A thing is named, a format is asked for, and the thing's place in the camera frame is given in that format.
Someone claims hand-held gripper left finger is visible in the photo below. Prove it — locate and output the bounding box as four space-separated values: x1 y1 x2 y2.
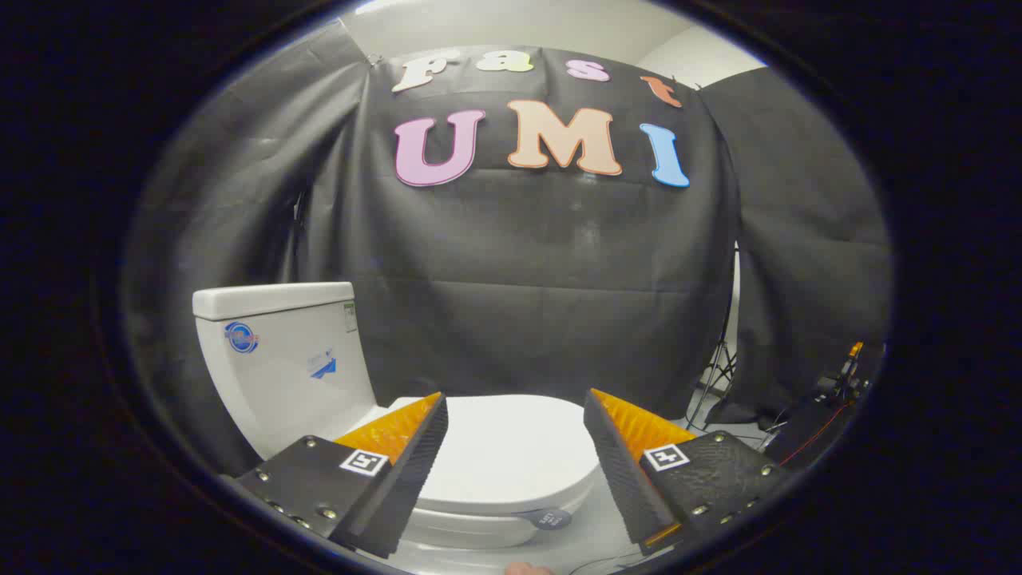
232 391 450 560

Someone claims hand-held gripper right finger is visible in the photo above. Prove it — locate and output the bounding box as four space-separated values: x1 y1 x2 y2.
583 388 793 557

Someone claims dark grey lid pull tab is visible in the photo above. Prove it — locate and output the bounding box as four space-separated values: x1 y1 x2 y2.
515 508 573 531

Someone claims white toilet lid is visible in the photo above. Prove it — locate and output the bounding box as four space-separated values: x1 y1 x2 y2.
390 395 601 517

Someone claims white toilet seat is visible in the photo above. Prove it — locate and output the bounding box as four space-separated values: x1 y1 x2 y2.
414 476 600 521

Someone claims white toilet bowl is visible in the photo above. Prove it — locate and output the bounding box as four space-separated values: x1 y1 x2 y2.
402 502 596 552

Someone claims white toilet tank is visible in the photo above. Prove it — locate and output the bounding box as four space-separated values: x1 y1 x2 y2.
196 303 392 462

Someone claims white toilet tank cover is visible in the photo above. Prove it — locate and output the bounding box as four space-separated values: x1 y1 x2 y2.
192 282 355 321

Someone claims dark equipment with orange clamp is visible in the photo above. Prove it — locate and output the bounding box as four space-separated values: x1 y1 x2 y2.
763 341 883 470

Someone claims black backdrop cloth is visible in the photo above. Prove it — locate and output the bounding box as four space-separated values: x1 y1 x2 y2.
124 20 893 480

